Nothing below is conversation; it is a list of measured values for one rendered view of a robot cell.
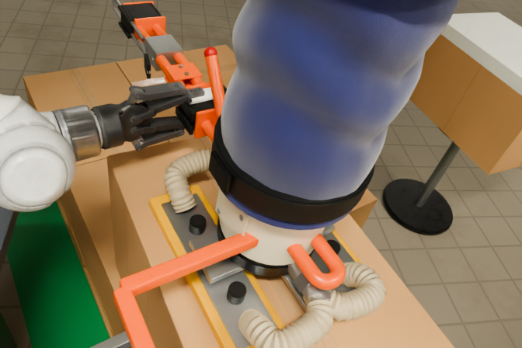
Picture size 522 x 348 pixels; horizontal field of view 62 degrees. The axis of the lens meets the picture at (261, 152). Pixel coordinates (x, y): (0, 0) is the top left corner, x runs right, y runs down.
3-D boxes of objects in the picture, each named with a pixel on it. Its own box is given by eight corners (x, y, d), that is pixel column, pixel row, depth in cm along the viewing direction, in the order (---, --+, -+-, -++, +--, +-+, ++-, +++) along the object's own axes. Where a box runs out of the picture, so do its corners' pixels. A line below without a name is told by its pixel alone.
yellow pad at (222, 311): (293, 347, 66) (301, 332, 62) (235, 380, 61) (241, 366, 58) (197, 189, 85) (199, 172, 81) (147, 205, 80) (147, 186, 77)
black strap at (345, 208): (397, 194, 61) (408, 175, 59) (259, 252, 50) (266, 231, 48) (307, 100, 74) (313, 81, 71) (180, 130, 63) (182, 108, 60)
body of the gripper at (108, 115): (86, 96, 73) (139, 85, 77) (91, 134, 78) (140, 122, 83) (100, 123, 69) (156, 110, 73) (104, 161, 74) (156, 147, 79)
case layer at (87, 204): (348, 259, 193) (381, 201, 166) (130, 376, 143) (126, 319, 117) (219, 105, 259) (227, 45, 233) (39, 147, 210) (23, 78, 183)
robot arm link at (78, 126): (57, 140, 76) (91, 132, 79) (71, 175, 71) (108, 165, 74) (48, 99, 70) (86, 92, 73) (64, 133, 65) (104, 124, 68)
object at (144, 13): (165, 36, 104) (165, 17, 100) (134, 40, 100) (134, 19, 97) (152, 19, 108) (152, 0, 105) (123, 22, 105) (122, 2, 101)
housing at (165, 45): (183, 67, 96) (185, 50, 93) (154, 71, 93) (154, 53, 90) (171, 50, 100) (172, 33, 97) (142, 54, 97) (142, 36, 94)
